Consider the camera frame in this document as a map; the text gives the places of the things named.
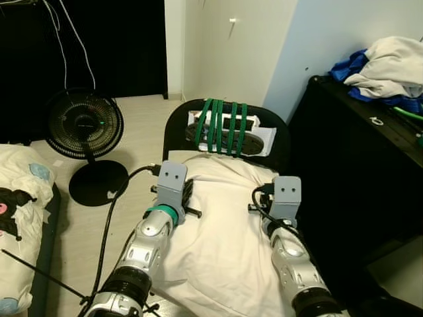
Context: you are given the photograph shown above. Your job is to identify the white pillow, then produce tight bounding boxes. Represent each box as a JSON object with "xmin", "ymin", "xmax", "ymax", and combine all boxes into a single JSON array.
[{"xmin": 153, "ymin": 153, "xmax": 311, "ymax": 317}]

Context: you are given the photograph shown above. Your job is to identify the black folding chair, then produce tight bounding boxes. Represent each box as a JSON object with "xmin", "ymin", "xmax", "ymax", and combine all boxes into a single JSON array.
[{"xmin": 162, "ymin": 99, "xmax": 291, "ymax": 172}]

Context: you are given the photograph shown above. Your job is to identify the black cabinet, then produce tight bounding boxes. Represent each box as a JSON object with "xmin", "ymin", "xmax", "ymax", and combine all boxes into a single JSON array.
[{"xmin": 289, "ymin": 75, "xmax": 423, "ymax": 304}]

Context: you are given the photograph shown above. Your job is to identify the dark grey bed base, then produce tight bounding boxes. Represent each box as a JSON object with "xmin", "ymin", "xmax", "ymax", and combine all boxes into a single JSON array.
[{"xmin": 28, "ymin": 185, "xmax": 61, "ymax": 317}]

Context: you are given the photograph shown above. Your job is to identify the blue cloth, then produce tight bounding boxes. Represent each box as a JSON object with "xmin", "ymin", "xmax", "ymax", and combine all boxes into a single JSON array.
[{"xmin": 329, "ymin": 50, "xmax": 423, "ymax": 113}]

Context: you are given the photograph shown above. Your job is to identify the cream cartoon print comforter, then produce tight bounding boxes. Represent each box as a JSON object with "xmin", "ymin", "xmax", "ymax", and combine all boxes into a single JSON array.
[{"xmin": 0, "ymin": 144, "xmax": 55, "ymax": 316}]

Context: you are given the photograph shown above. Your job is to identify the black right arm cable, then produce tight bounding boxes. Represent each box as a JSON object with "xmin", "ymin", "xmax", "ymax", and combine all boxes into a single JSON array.
[{"xmin": 251, "ymin": 185, "xmax": 311, "ymax": 248}]

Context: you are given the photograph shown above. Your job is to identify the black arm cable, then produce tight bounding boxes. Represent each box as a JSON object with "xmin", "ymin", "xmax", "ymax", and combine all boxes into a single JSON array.
[
  {"xmin": 79, "ymin": 165, "xmax": 159, "ymax": 314},
  {"xmin": 251, "ymin": 185, "xmax": 311, "ymax": 248}
]

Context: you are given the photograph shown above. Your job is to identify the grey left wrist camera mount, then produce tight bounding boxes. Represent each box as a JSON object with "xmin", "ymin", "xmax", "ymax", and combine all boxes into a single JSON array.
[{"xmin": 157, "ymin": 160, "xmax": 189, "ymax": 209}]

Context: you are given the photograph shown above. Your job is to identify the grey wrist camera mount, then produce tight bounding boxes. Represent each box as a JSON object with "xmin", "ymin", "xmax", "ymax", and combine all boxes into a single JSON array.
[
  {"xmin": 157, "ymin": 160, "xmax": 189, "ymax": 209},
  {"xmin": 271, "ymin": 176, "xmax": 303, "ymax": 225}
]

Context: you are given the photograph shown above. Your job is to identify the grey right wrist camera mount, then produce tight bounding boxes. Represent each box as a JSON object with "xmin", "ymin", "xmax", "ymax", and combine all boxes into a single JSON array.
[{"xmin": 271, "ymin": 176, "xmax": 303, "ymax": 225}]

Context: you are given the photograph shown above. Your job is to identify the white box with green straps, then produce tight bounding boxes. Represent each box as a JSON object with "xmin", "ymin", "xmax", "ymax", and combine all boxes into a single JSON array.
[{"xmin": 187, "ymin": 99, "xmax": 277, "ymax": 158}]

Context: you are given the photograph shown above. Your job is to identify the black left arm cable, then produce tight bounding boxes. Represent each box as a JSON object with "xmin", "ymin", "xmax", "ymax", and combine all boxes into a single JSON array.
[{"xmin": 79, "ymin": 165, "xmax": 159, "ymax": 314}]

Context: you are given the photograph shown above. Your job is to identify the black pedestal fan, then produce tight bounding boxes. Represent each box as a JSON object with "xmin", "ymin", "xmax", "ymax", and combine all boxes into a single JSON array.
[{"xmin": 45, "ymin": 88, "xmax": 130, "ymax": 207}]

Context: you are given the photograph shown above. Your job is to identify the thin black cord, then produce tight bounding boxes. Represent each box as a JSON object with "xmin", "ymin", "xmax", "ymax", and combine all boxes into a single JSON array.
[{"xmin": 0, "ymin": 249, "xmax": 90, "ymax": 298}]

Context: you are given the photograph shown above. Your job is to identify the green handled tool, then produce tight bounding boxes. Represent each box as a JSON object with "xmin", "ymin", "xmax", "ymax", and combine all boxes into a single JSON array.
[{"xmin": 395, "ymin": 106, "xmax": 423, "ymax": 123}]

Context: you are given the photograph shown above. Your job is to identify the thin hanging white cable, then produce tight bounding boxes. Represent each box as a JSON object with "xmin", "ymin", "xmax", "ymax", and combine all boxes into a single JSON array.
[
  {"xmin": 41, "ymin": 0, "xmax": 69, "ymax": 88},
  {"xmin": 58, "ymin": 0, "xmax": 97, "ymax": 90}
]

